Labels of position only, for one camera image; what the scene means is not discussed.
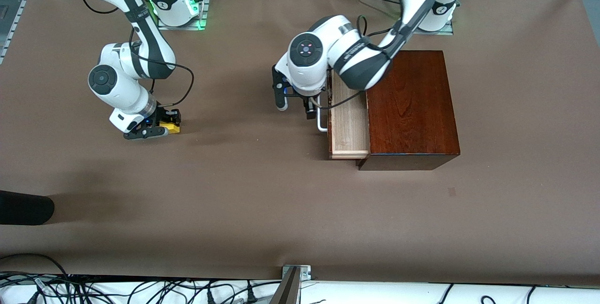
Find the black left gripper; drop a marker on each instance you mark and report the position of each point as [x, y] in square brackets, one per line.
[310, 105]

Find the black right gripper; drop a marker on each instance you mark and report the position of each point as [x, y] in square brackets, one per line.
[165, 115]

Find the yellow block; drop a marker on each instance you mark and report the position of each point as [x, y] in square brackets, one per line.
[171, 128]

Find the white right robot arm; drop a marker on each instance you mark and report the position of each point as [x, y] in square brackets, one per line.
[122, 88]

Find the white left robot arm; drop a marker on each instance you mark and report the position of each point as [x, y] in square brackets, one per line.
[356, 55]

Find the dark brown wooden cabinet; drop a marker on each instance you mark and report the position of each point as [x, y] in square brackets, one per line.
[412, 107]

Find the brown paper table cover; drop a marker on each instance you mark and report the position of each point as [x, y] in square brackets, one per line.
[234, 201]

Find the black cylinder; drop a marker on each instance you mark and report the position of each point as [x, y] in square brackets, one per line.
[23, 208]

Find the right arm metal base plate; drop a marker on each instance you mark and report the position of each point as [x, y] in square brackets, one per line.
[180, 26]

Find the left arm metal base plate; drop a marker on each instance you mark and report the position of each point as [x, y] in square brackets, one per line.
[445, 32]

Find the silver corner bracket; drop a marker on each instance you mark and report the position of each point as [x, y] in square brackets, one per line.
[304, 271]

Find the perforated metal rail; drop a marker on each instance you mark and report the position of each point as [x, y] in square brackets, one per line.
[14, 22]

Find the grey metal post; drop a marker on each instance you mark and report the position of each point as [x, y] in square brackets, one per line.
[286, 292]

